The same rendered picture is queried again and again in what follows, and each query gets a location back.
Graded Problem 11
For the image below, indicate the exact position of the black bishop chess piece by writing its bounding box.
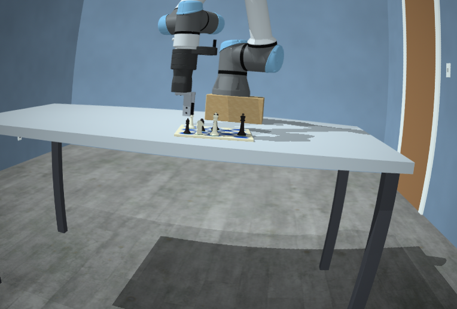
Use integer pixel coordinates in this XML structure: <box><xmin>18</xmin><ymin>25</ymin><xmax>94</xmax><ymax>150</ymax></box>
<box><xmin>183</xmin><ymin>118</ymin><xmax>191</xmax><ymax>134</ymax></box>

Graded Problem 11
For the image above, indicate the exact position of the black chess king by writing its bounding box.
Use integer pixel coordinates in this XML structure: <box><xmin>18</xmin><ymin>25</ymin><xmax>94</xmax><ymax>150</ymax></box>
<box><xmin>237</xmin><ymin>114</ymin><xmax>246</xmax><ymax>136</ymax></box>

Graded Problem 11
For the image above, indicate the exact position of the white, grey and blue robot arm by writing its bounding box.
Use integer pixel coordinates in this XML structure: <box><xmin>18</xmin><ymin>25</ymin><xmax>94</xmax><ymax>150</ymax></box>
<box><xmin>158</xmin><ymin>0</ymin><xmax>284</xmax><ymax>97</ymax></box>

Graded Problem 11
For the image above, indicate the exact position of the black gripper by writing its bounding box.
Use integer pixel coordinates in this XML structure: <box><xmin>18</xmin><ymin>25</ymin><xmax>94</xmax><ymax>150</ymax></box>
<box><xmin>170</xmin><ymin>33</ymin><xmax>217</xmax><ymax>117</ymax></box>

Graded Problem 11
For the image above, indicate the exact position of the blue and cream chessboard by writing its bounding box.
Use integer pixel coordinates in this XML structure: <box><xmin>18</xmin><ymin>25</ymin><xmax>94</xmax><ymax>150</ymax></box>
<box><xmin>174</xmin><ymin>125</ymin><xmax>254</xmax><ymax>142</ymax></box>

